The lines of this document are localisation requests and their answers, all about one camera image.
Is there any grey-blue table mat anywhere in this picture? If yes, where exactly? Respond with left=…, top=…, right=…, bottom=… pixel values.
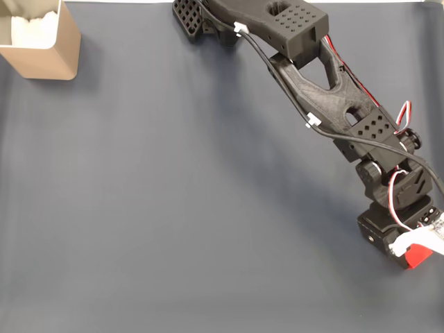
left=0, top=1, right=444, bottom=333

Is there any white mounted camera board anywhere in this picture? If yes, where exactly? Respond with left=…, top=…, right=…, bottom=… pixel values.
left=388, top=214, right=444, bottom=258

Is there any red cube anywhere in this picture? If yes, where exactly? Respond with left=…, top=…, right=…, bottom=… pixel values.
left=404, top=242, right=434, bottom=270

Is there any beige box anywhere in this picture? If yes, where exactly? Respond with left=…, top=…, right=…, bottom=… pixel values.
left=0, top=0, right=83, bottom=81

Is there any white tissue paper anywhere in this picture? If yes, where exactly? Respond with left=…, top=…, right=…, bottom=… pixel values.
left=10, top=9, right=60, bottom=49

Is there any black camera cable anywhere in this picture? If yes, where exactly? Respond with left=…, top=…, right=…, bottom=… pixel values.
left=199, top=2, right=444, bottom=197

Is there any white red servo cable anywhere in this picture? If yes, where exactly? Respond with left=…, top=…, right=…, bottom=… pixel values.
left=387, top=169, right=418, bottom=232
left=321, top=34, right=414, bottom=138

